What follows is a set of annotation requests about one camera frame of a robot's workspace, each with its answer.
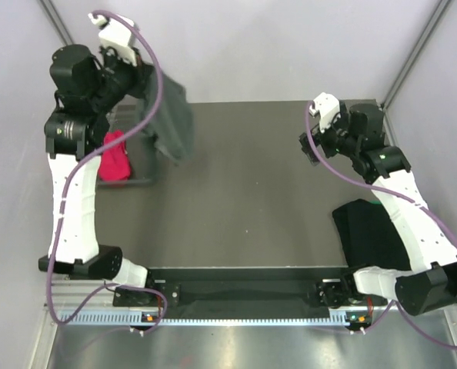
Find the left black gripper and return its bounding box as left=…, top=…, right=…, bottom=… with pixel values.
left=88, top=45, right=154, bottom=114

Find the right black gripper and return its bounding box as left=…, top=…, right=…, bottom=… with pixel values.
left=299, top=107, right=360, bottom=166

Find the grey t shirt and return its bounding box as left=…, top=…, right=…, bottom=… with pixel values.
left=142, top=74, right=195, bottom=165

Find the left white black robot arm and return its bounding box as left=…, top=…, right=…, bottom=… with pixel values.
left=38, top=45, right=157, bottom=305

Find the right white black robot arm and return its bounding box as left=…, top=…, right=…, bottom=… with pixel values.
left=299, top=93, right=457, bottom=316

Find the clear plastic bin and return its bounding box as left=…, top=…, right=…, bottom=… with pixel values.
left=98, top=100, right=161, bottom=188

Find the red t shirt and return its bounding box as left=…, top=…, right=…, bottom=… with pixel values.
left=98, top=141, right=132, bottom=181

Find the black folded t shirt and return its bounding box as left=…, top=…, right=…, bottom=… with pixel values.
left=332, top=199, right=410, bottom=271

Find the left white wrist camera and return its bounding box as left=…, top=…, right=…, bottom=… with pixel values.
left=88, top=13, right=137, bottom=67

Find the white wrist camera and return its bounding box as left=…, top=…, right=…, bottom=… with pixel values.
left=88, top=13, right=137, bottom=67
left=309, top=92, right=340, bottom=132

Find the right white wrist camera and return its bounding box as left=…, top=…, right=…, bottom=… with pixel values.
left=309, top=92, right=340, bottom=132

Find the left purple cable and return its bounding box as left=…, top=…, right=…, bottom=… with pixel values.
left=45, top=9, right=165, bottom=327

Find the purple cable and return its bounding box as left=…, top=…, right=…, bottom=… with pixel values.
left=304, top=100, right=457, bottom=350
left=45, top=9, right=165, bottom=327

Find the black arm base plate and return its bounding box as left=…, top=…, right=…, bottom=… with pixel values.
left=112, top=267, right=387, bottom=311

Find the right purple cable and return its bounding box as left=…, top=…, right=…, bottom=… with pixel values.
left=304, top=100, right=457, bottom=350

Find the aluminium frame rail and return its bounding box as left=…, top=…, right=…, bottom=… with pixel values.
left=43, top=279, right=152, bottom=311

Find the slotted grey cable duct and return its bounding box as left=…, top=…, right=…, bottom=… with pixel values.
left=57, top=309, right=372, bottom=327

